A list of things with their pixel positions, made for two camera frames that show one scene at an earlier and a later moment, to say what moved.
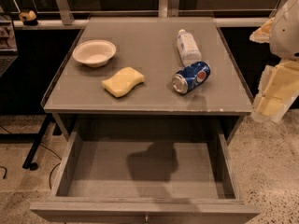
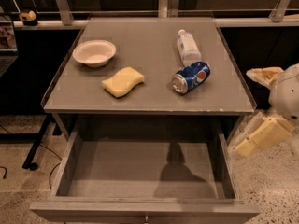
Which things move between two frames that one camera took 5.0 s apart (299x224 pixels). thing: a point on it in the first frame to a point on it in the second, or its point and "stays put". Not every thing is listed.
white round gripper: (286, 32) to (287, 94)
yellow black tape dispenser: (28, 18) stays put
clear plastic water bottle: (189, 48) stays put
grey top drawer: (145, 175) stays put
